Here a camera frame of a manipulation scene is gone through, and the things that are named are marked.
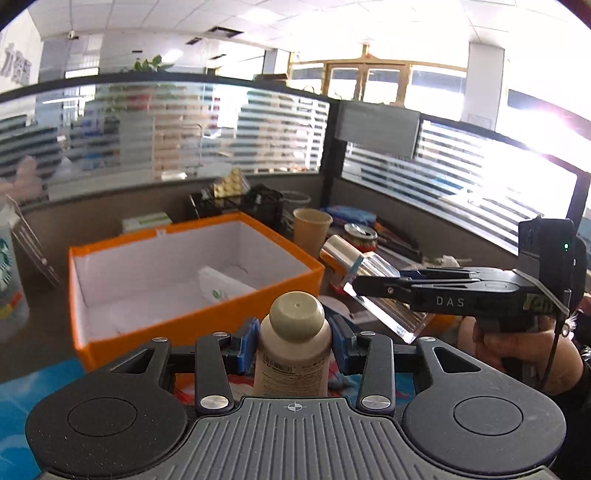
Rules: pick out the clear plastic container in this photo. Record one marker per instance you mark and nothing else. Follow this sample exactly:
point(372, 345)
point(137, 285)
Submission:
point(295, 199)

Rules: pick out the person's right hand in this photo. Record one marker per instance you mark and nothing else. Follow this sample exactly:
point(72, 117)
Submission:
point(512, 350)

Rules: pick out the white packet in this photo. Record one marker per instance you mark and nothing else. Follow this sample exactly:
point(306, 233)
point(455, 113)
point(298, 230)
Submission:
point(221, 286)

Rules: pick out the printed desk mat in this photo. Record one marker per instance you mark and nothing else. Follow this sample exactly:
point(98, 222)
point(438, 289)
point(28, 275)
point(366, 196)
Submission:
point(27, 397)

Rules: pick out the striped frosted glass partition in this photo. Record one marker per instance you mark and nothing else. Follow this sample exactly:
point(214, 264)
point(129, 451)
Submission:
point(184, 120)

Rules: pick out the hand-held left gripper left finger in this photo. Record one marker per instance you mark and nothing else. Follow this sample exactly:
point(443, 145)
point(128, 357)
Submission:
point(249, 346)

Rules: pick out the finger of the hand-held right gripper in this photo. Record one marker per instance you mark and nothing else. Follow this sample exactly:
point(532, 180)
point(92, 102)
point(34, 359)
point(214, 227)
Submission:
point(378, 286)
point(438, 274)

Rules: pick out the black mesh desk organizer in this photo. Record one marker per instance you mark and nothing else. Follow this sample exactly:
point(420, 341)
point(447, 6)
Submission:
point(265, 201)

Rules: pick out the clear acrylic block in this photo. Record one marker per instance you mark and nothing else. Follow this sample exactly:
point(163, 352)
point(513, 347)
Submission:
point(397, 318)

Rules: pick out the orange cardboard box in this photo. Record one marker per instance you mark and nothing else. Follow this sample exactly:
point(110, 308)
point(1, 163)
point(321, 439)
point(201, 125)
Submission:
point(184, 332)

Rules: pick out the grey computer monitor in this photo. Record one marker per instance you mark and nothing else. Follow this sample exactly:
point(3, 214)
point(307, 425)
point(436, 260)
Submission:
point(376, 129)

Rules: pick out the green potted plant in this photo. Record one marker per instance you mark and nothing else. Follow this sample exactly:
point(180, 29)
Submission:
point(150, 64)

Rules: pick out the beige paper cup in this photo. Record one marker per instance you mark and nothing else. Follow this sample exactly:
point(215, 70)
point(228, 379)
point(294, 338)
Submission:
point(311, 230)

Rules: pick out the green and white box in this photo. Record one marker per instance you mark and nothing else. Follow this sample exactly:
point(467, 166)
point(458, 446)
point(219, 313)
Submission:
point(145, 221)

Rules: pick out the blue packet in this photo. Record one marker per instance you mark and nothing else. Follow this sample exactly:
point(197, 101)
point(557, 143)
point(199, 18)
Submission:
point(351, 213)

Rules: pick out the person's right forearm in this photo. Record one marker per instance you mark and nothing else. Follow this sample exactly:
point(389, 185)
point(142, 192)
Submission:
point(577, 383)

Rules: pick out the plastic cup with green logo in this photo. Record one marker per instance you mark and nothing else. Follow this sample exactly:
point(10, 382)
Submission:
point(9, 277)

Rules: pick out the beige capped supplement bottle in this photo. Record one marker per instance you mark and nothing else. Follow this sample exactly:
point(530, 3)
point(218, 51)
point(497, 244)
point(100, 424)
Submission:
point(291, 350)

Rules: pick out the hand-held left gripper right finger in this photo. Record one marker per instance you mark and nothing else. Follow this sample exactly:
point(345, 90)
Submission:
point(339, 346)

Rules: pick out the red drink can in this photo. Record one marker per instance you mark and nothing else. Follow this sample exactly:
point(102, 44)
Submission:
point(362, 237)

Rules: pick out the yellow pill blister pack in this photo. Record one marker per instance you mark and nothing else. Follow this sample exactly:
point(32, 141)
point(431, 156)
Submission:
point(231, 184)

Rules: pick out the wooden framed glass doors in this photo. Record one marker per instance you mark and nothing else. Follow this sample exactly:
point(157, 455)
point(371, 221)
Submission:
point(369, 78)

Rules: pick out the white crumpled tissue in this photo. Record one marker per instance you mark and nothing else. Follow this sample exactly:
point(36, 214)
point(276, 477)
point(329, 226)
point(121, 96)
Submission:
point(443, 261)

